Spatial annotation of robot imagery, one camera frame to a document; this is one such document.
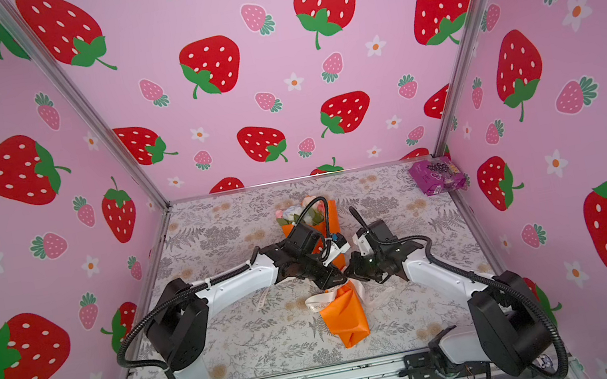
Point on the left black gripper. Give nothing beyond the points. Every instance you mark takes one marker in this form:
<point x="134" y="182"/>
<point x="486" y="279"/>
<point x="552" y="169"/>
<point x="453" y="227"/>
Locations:
<point x="328" y="280"/>

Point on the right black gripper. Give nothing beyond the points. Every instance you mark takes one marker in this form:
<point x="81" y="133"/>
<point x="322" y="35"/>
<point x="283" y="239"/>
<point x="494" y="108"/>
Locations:
<point x="354" y="268"/>

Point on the white rose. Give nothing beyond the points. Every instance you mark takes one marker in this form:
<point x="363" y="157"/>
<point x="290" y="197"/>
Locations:
<point x="290" y="215"/>

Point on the white ribbon strip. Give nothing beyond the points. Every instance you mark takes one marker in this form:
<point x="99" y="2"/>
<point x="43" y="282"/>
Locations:
<point x="319" y="302"/>

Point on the orange wrapping paper sheet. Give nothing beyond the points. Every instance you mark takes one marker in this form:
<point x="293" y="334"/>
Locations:
<point x="345" y="319"/>

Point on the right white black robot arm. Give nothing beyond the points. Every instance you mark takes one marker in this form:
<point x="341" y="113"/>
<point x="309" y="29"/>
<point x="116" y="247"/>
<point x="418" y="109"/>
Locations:
<point x="512" y="331"/>

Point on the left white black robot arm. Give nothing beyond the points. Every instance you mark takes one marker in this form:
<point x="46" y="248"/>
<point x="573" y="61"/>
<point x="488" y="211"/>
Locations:
<point x="172" y="336"/>

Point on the purple snack packet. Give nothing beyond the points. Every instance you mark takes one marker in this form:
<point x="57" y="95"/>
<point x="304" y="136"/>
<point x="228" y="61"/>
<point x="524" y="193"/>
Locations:
<point x="438" y="175"/>

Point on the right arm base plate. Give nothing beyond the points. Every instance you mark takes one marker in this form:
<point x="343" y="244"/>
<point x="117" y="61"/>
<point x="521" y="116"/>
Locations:
<point x="432" y="364"/>

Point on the right aluminium corner post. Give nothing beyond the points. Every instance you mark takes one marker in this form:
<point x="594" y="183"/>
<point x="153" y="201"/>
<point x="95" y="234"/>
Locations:
<point x="460" y="71"/>

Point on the aluminium corner post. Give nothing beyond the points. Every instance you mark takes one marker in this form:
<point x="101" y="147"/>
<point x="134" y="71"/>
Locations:
<point x="460" y="71"/>
<point x="15" y="24"/>

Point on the left aluminium corner post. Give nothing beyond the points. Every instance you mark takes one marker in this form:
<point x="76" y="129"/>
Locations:
<point x="15" y="24"/>

